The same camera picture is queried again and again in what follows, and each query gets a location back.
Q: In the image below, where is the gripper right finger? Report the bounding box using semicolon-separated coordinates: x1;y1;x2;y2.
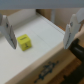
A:
62;7;84;51

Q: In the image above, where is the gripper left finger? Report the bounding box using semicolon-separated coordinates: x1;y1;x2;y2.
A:
0;14;18;51

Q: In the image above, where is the yellow block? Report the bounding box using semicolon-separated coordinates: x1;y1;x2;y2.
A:
16;34;33;52

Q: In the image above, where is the black drawer handle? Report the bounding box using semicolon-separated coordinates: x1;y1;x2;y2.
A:
68;37;84;64

